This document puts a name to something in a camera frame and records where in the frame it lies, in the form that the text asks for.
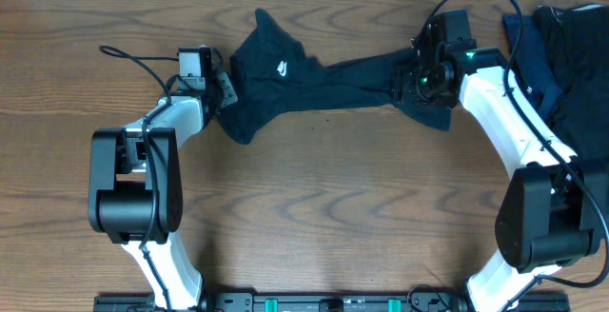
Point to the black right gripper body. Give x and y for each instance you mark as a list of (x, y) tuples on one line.
[(405, 86)]

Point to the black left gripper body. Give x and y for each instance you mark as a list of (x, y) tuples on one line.
[(225, 89)]

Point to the black nike t-shirt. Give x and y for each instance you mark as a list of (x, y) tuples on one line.
[(272, 75)]

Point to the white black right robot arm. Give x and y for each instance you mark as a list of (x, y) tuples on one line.
[(553, 211)]

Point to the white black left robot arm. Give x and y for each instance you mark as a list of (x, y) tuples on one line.
[(135, 194)]

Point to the navy blue garment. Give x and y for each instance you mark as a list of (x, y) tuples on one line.
[(534, 76)]

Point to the black garment pile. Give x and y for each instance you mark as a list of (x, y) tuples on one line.
[(576, 43)]

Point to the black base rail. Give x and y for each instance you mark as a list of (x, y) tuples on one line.
[(246, 302)]

